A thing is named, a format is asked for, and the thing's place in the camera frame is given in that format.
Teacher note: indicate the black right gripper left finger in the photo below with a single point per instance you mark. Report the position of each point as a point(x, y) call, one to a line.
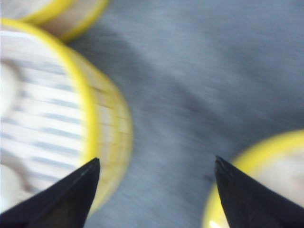
point(65, 204)

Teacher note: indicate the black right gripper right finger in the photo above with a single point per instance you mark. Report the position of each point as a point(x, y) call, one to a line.
point(249, 204)

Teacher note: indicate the woven bamboo steamer lid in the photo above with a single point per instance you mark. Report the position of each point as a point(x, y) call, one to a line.
point(278, 163)

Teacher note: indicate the bamboo steamer drawer yellow rims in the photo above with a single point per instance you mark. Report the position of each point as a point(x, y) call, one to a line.
point(57, 112)

